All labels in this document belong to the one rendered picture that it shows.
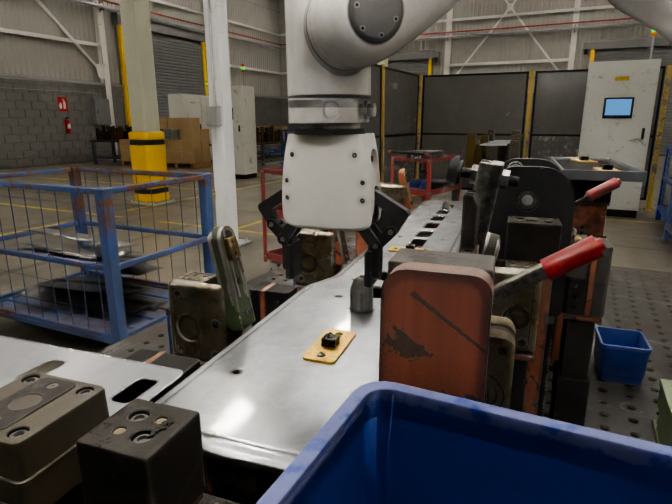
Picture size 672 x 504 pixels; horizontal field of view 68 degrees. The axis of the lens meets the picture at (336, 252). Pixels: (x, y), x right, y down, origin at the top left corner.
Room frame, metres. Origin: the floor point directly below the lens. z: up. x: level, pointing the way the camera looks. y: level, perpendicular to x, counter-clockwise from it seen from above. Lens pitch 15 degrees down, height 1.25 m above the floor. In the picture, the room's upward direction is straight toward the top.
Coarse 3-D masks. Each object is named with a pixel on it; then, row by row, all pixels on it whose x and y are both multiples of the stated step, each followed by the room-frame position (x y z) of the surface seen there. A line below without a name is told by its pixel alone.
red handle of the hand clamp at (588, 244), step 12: (588, 240) 0.44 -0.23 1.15; (600, 240) 0.44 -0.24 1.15; (564, 252) 0.45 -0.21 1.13; (576, 252) 0.44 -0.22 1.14; (588, 252) 0.44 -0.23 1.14; (600, 252) 0.43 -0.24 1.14; (540, 264) 0.46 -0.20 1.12; (552, 264) 0.45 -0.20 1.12; (564, 264) 0.44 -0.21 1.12; (576, 264) 0.44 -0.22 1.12; (516, 276) 0.46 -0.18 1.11; (528, 276) 0.45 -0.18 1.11; (540, 276) 0.45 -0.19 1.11; (552, 276) 0.45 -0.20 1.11; (504, 288) 0.46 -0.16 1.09; (516, 288) 0.46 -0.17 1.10
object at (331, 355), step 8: (320, 336) 0.55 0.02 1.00; (336, 336) 0.53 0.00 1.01; (344, 336) 0.55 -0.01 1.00; (352, 336) 0.55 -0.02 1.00; (320, 344) 0.53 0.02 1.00; (328, 344) 0.52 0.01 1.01; (336, 344) 0.52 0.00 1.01; (344, 344) 0.53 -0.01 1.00; (312, 352) 0.51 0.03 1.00; (328, 352) 0.51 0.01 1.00; (336, 352) 0.51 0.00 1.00; (312, 360) 0.49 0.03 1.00; (320, 360) 0.49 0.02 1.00; (328, 360) 0.49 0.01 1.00; (336, 360) 0.49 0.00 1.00
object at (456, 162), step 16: (448, 176) 0.48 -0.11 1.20; (464, 176) 0.48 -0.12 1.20; (480, 176) 0.46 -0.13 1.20; (496, 176) 0.46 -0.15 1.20; (512, 176) 0.47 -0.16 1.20; (480, 192) 0.46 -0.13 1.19; (496, 192) 0.46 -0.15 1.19; (480, 208) 0.46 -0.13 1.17; (480, 224) 0.46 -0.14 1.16; (480, 240) 0.46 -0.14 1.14
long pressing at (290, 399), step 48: (432, 240) 1.06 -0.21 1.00; (336, 288) 0.74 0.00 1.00; (240, 336) 0.56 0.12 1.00; (288, 336) 0.56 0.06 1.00; (192, 384) 0.44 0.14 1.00; (240, 384) 0.44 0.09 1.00; (288, 384) 0.44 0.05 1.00; (336, 384) 0.44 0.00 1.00; (240, 432) 0.37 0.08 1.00; (288, 432) 0.37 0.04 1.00
